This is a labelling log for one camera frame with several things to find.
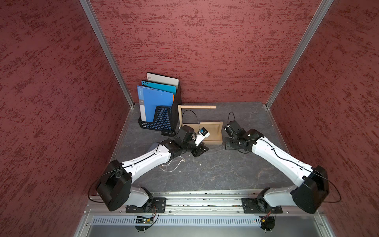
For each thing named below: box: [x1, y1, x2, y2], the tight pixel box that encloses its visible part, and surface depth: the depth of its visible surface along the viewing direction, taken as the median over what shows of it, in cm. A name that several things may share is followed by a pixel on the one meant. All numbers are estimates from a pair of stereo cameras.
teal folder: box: [141, 80, 177, 95], surface depth 94 cm
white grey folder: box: [146, 72, 180, 89], surface depth 100 cm
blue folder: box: [136, 85, 174, 123], surface depth 91 cm
